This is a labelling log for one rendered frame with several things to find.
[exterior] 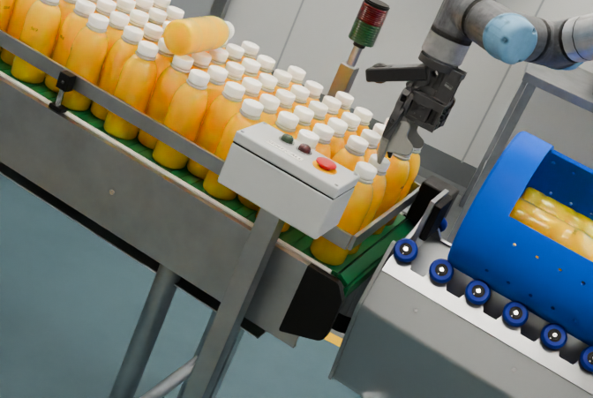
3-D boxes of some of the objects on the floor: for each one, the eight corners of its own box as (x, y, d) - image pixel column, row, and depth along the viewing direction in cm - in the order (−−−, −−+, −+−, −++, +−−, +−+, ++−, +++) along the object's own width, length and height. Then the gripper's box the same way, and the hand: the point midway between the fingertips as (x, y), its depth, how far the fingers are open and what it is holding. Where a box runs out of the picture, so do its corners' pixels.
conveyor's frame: (181, 634, 197) (346, 290, 163) (-325, 245, 242) (-277, -87, 208) (279, 514, 239) (426, 221, 206) (-167, 202, 284) (-106, -80, 251)
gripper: (456, 76, 156) (404, 184, 164) (474, 68, 166) (424, 170, 174) (411, 53, 158) (362, 161, 166) (431, 47, 169) (384, 148, 177)
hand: (383, 152), depth 170 cm, fingers open, 5 cm apart
